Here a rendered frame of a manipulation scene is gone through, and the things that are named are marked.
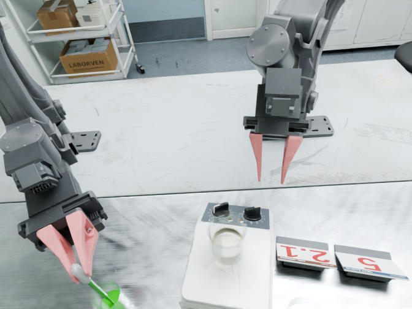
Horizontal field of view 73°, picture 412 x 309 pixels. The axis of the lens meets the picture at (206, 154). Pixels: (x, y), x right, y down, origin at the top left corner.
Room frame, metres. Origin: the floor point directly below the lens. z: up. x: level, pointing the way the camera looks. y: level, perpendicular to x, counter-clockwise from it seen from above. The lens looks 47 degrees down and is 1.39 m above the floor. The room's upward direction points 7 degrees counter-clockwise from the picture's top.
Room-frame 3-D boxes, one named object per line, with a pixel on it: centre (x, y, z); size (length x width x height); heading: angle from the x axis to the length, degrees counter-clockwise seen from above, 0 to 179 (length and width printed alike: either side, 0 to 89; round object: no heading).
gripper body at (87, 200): (0.25, 0.22, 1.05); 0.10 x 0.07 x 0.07; 116
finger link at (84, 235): (0.18, 0.20, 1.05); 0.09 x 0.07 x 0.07; 26
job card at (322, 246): (0.20, -0.15, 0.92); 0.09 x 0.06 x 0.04; 74
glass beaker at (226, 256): (0.18, -0.02, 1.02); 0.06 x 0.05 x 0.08; 112
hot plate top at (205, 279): (0.17, -0.01, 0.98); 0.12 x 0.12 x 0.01; 75
